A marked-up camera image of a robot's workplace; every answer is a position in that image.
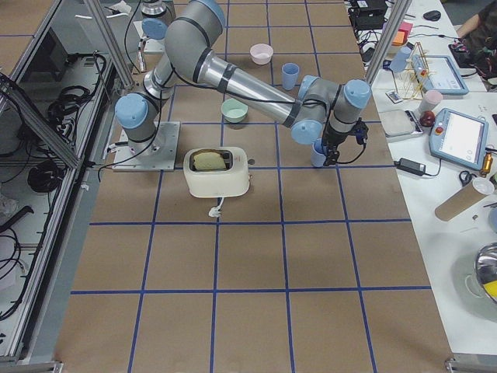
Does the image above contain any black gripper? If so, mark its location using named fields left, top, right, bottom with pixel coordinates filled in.
left=322, top=123, right=349, bottom=166

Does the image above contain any blue plastic cup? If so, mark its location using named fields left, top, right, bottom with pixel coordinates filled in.
left=281, top=62, right=300, bottom=91
left=311, top=138, right=328, bottom=168

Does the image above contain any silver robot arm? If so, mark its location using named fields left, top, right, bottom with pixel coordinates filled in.
left=115, top=1, right=371, bottom=166
left=134, top=0, right=176, bottom=54

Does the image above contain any grey kitchen scale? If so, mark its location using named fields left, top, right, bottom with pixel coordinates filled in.
left=379, top=110, right=423, bottom=142

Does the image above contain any black power adapter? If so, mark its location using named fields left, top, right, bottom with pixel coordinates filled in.
left=394, top=158, right=426, bottom=176

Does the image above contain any red apple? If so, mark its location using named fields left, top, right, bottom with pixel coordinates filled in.
left=419, top=110, right=436, bottom=128

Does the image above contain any green plastic bowl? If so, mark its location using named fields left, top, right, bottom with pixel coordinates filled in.
left=221, top=98, right=249, bottom=124

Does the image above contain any pink cup on desk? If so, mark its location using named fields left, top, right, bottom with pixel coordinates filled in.
left=418, top=89, right=443, bottom=114

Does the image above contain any pink plastic bowl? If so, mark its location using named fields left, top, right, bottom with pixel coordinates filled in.
left=249, top=44, right=273, bottom=65

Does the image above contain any blue teach pendant tablet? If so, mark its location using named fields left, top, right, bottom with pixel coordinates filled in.
left=429, top=108, right=488, bottom=170

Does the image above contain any white toaster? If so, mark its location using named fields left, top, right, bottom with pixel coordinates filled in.
left=183, top=147, right=250, bottom=198

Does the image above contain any bread slice in toaster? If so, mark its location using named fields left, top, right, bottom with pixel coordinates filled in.
left=193, top=152, right=226, bottom=171

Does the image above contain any white toaster plug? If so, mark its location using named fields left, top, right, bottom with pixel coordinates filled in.
left=208, top=197, right=224, bottom=218

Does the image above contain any cardboard tube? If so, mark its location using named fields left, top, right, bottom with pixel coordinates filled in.
left=434, top=177, right=495, bottom=221

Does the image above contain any steel pot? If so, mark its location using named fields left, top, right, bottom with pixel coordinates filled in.
left=464, top=242, right=496, bottom=304

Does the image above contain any gold wire rack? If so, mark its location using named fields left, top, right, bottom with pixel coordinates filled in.
left=391, top=42, right=428, bottom=100

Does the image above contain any aluminium frame post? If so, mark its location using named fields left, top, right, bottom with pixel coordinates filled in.
left=365, top=0, right=412, bottom=87

